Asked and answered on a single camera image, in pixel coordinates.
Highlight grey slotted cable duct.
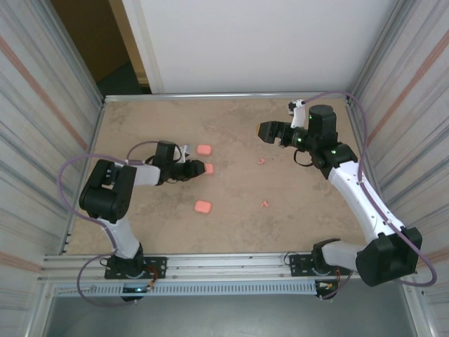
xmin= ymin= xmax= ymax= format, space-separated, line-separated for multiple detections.
xmin=52 ymin=283 xmax=319 ymax=296

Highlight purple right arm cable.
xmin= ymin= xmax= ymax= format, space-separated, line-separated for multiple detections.
xmin=303 ymin=91 xmax=438 ymax=301

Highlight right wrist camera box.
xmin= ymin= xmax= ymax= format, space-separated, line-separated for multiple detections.
xmin=287 ymin=99 xmax=308 ymax=129

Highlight brown wooden door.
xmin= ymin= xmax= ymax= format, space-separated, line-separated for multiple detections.
xmin=51 ymin=0 xmax=148 ymax=85

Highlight corrugated enclosure side panel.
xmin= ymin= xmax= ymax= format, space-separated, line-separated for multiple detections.
xmin=0 ymin=0 xmax=106 ymax=337
xmin=345 ymin=0 xmax=449 ymax=337

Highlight grey metal lower panel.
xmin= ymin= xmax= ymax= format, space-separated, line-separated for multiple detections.
xmin=43 ymin=277 xmax=422 ymax=337

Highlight aluminium back frame rail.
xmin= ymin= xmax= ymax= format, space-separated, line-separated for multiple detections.
xmin=103 ymin=91 xmax=351 ymax=105

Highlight white wall panel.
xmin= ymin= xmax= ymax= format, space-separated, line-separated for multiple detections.
xmin=122 ymin=0 xmax=401 ymax=95

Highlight small black controller board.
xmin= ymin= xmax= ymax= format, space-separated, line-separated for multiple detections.
xmin=121 ymin=286 xmax=155 ymax=303
xmin=315 ymin=279 xmax=340 ymax=301

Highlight aluminium side frame rail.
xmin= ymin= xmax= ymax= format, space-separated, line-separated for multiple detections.
xmin=345 ymin=96 xmax=399 ymax=251
xmin=64 ymin=100 xmax=106 ymax=254

